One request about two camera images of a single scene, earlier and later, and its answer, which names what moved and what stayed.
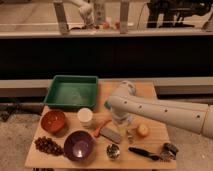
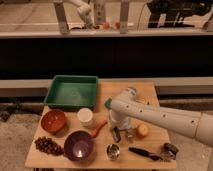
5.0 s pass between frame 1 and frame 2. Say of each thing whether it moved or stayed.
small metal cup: stayed
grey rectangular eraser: moved
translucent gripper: stayed
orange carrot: stayed
